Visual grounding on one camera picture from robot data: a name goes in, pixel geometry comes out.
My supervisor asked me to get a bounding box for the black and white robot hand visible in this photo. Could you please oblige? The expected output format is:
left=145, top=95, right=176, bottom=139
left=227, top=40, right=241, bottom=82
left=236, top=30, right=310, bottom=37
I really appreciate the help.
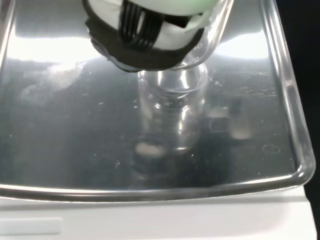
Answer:
left=81, top=0, right=219, bottom=74

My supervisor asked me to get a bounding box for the white electronic balance steel pan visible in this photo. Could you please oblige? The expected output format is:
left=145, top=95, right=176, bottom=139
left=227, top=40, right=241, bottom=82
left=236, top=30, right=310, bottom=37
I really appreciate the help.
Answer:
left=0, top=0, right=316, bottom=240

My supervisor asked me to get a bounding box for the black bench cloth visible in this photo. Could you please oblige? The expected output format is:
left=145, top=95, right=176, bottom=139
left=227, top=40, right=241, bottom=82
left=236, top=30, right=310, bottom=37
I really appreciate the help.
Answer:
left=273, top=0, right=320, bottom=240

